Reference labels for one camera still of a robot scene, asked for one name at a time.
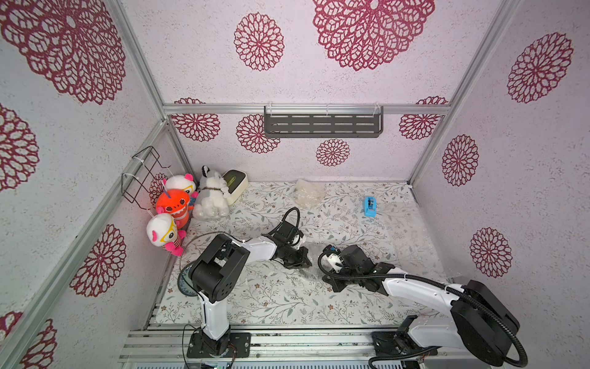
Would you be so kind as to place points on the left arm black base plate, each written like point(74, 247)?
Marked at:
point(231, 345)

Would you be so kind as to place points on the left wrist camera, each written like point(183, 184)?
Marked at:
point(288, 233)

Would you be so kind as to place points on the grey white husky plush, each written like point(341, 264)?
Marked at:
point(211, 202)

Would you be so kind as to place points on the white pink plush toy top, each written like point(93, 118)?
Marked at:
point(186, 183)

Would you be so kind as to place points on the blue tape dispenser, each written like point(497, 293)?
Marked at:
point(370, 207)

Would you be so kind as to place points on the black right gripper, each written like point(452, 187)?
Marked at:
point(334, 277)

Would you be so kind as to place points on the blue patterned green plate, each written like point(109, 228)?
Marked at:
point(185, 285)

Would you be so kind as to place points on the floral table mat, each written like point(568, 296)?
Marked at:
point(266, 292)

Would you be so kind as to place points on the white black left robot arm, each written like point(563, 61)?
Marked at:
point(214, 275)

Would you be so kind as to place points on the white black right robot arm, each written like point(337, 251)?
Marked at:
point(470, 317)

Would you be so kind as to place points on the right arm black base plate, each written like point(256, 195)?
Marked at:
point(398, 344)

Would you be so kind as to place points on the orange red plush toy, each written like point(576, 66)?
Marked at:
point(176, 203)

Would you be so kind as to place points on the white plush with yellow glasses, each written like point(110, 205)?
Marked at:
point(163, 232)

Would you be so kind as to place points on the grey wall shelf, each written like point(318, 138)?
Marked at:
point(325, 125)

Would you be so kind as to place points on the black wire basket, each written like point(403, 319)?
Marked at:
point(144, 185)

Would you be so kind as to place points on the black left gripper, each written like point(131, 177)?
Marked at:
point(303, 260)

